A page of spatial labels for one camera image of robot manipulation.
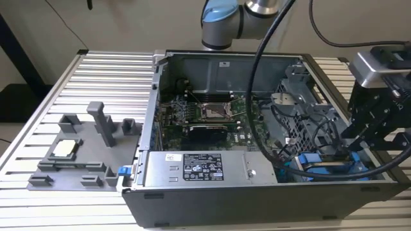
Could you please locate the black looped disk wire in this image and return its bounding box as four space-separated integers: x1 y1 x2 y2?
313 118 346 155

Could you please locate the hard disk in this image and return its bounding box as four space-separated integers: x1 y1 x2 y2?
294 150 374 182

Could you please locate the grey metal disk bay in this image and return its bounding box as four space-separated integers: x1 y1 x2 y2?
271 64 354 154

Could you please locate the grey power supply box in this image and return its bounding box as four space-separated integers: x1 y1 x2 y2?
143 151 279 188

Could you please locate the CPU socket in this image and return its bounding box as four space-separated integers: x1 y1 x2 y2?
199 102 233 121

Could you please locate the black graphics card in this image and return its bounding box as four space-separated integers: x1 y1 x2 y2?
187 123 239 148

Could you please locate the grey metal PC case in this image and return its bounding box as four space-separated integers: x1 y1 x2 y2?
122 49 411 229

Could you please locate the green motherboard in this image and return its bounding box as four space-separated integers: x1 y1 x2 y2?
157 92 281 152

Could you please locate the grey parts rack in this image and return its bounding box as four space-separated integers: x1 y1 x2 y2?
27 101 146 192

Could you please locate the silver CPU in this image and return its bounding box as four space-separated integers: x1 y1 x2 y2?
53 140 78 156

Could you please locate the black stand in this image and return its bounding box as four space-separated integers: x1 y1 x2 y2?
0 13 54 123

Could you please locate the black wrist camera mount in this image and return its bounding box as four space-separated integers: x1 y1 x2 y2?
369 40 411 70

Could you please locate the thin black tagged wire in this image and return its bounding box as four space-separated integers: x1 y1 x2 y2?
271 105 302 164

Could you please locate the thick black cable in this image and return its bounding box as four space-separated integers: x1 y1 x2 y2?
246 0 411 181

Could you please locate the thin black cable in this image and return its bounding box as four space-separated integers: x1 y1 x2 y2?
309 0 411 48

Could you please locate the thin black wall wire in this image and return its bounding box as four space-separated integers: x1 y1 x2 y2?
45 0 89 51

